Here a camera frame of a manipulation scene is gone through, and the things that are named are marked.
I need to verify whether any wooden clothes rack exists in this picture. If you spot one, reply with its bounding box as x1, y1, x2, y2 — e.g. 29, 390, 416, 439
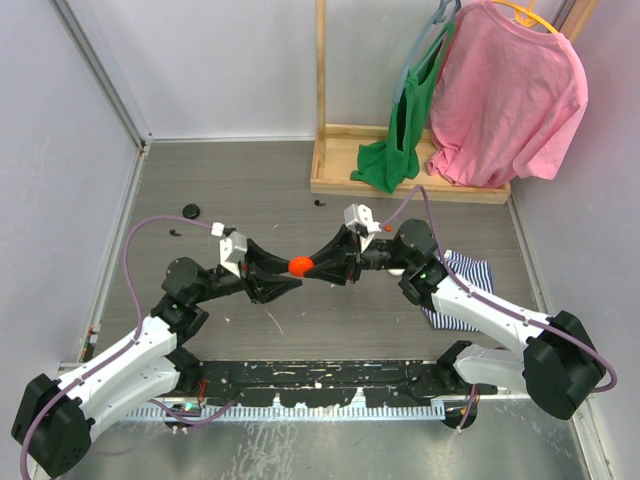
310, 0, 601, 205

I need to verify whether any orange earbud charging case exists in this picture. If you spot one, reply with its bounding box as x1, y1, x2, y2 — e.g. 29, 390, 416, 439
288, 256, 315, 277

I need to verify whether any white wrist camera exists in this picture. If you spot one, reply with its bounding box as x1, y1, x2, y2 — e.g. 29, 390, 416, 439
211, 222, 248, 278
344, 204, 381, 238

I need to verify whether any yellow hanger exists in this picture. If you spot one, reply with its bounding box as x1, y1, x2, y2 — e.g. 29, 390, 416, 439
493, 0, 559, 34

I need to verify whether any white cable duct strip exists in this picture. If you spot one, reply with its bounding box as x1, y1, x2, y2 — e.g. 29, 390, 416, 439
124, 399, 446, 422

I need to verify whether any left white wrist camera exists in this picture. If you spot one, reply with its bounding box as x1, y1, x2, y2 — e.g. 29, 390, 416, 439
211, 222, 248, 278

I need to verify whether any pink t-shirt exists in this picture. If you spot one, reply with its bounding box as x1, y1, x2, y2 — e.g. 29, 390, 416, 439
426, 1, 588, 188

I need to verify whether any blue-grey hanger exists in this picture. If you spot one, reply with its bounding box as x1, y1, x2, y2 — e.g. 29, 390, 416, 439
394, 0, 462, 104

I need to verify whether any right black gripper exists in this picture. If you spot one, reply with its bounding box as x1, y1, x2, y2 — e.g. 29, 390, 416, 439
304, 223, 413, 286

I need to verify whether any green tank top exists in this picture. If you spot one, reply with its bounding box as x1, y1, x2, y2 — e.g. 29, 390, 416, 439
350, 20, 456, 193

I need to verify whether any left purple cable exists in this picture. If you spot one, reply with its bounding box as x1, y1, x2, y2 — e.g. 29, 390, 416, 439
18, 214, 216, 479

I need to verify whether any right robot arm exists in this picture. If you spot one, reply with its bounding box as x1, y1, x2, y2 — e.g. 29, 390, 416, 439
301, 219, 606, 420

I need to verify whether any blue striped cloth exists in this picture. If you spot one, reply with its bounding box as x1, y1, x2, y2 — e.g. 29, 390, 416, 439
421, 249, 498, 333

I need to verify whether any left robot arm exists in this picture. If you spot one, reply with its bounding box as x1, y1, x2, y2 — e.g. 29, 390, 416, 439
11, 233, 302, 478

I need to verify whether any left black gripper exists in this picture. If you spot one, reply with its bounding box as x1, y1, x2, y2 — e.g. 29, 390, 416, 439
191, 239, 301, 304

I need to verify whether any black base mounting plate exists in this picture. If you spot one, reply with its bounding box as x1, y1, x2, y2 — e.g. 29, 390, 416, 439
167, 360, 495, 408

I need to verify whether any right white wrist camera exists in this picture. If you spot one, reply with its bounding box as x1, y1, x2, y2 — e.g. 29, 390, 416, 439
344, 204, 381, 238

